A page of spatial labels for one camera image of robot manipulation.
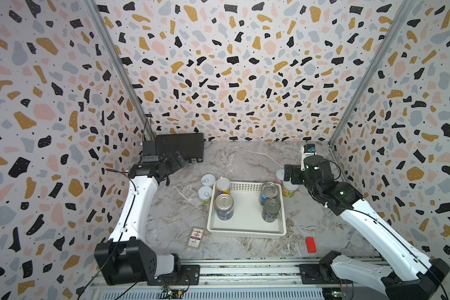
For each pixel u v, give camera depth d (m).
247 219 0.90
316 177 0.53
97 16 0.71
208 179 0.97
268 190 0.88
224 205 0.82
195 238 0.82
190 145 1.20
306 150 0.62
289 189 0.92
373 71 0.88
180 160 0.73
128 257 0.39
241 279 0.73
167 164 0.71
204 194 0.92
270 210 0.82
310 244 0.81
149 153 0.59
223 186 0.85
